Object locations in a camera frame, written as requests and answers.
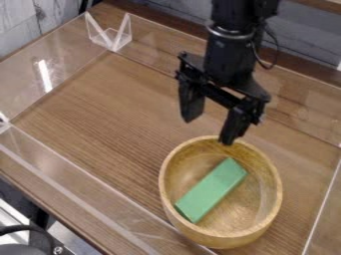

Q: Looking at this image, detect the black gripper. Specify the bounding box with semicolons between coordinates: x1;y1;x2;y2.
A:
175;26;270;145

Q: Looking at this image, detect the green rectangular block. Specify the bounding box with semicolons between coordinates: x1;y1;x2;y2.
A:
174;157;247;223

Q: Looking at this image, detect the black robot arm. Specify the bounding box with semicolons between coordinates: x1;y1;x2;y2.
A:
175;0;279;145

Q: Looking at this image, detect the brown wooden bowl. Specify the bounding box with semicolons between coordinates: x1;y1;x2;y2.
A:
159;135;283;249

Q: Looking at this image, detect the clear acrylic corner bracket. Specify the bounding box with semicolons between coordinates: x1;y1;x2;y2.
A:
84;13;132;52

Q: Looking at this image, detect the clear acrylic front wall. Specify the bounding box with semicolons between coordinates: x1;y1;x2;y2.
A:
0;124;215;255

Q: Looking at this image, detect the black cable bottom left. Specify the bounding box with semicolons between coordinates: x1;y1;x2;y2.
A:
0;223;57;255

